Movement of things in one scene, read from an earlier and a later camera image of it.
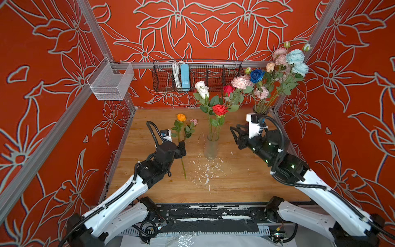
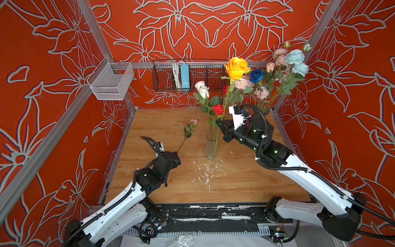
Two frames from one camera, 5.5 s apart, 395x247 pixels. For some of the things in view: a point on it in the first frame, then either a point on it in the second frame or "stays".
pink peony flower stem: (261, 93) stays
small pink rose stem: (189, 130) stays
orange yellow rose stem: (180, 118) -> (235, 69)
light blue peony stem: (295, 58) stays
